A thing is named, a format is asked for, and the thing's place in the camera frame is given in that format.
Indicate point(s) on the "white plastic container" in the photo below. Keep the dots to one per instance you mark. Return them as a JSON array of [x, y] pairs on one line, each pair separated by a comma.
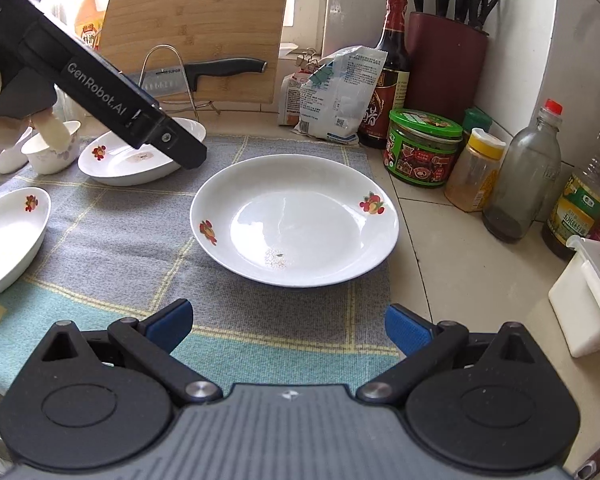
[[580, 305]]

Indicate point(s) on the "grey blue checked cloth mat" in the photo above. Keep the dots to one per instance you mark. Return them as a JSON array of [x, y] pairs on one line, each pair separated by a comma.
[[130, 240]]

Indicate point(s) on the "green cap spice jar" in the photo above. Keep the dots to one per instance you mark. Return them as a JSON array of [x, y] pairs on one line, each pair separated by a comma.
[[475, 122]]

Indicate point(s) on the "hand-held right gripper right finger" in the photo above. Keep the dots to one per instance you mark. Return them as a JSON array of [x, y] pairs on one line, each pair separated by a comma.
[[405, 327]]

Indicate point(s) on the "bamboo cutting board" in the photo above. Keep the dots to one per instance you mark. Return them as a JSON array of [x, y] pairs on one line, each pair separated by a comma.
[[205, 15]]

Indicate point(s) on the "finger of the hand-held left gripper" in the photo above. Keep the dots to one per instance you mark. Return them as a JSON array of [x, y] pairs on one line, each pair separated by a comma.
[[105, 92]]

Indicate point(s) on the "green lidded sauce jar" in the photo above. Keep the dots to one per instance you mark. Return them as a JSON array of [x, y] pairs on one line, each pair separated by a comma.
[[420, 155]]

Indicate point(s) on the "yellow cap spice jar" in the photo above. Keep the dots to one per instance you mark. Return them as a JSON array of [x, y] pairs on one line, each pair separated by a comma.
[[472, 175]]

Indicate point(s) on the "white blue plastic bag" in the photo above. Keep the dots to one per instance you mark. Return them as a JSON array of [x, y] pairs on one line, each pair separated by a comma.
[[340, 105]]

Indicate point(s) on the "clear plastic oil bottle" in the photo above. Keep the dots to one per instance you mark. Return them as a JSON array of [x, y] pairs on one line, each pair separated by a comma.
[[575, 210]]

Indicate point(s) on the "white fruit-print plate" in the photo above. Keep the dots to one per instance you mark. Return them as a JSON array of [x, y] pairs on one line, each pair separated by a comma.
[[130, 167], [290, 220], [5, 240]]

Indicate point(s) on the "dark red knife block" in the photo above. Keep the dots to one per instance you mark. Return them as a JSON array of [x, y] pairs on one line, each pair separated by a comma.
[[445, 70]]

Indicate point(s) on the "orange cooking wine jug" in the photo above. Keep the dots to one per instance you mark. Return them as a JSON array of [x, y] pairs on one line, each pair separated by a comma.
[[87, 15]]

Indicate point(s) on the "green binder clip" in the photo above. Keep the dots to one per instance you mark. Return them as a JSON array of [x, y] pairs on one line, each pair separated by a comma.
[[320, 76]]

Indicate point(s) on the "dark soy sauce bottle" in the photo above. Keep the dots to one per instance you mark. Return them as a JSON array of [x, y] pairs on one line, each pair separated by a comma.
[[387, 60]]

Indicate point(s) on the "person's left hand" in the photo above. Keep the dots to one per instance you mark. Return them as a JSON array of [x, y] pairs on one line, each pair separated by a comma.
[[55, 132]]

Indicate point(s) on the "red cap glass bottle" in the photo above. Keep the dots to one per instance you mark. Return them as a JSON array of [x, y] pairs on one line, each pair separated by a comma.
[[525, 175]]

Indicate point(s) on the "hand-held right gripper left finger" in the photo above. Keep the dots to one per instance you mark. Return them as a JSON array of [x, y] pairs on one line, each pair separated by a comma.
[[172, 322]]

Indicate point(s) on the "red white plastic bag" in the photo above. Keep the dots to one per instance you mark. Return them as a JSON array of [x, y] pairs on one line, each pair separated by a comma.
[[291, 100]]

